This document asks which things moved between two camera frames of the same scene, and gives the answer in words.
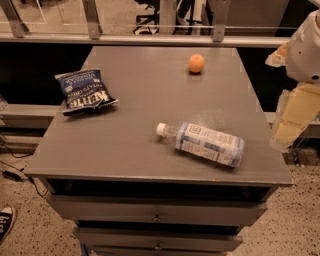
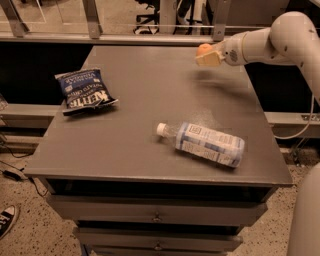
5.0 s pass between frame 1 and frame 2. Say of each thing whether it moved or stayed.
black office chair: stayed
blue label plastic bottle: stayed
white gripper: moved
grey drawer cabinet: stayed
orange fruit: moved
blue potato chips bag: stayed
